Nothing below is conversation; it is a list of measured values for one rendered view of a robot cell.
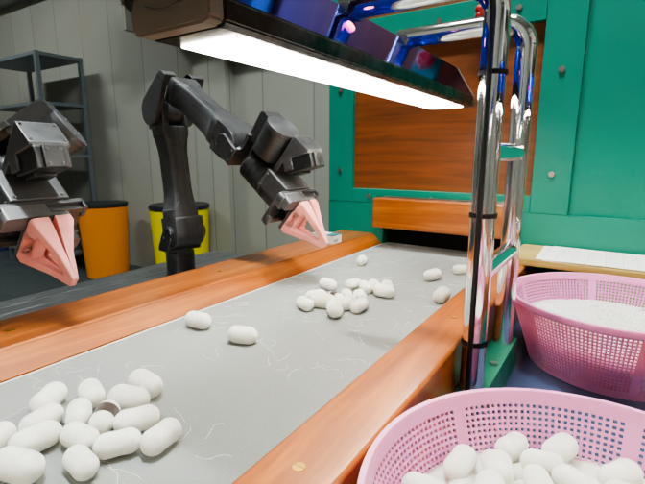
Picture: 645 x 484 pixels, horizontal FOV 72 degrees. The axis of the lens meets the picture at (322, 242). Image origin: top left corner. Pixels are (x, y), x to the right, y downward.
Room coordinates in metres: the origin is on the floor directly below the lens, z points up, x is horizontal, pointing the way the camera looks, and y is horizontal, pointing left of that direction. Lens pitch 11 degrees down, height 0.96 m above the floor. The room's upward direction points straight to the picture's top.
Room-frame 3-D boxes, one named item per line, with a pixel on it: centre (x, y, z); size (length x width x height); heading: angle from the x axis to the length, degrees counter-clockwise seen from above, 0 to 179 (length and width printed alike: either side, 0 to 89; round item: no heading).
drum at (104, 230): (3.51, 1.75, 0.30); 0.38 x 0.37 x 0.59; 148
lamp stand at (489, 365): (0.53, -0.13, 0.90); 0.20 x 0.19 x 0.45; 147
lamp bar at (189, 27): (0.58, -0.07, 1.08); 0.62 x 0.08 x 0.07; 147
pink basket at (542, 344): (0.57, -0.39, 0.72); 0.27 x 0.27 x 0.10
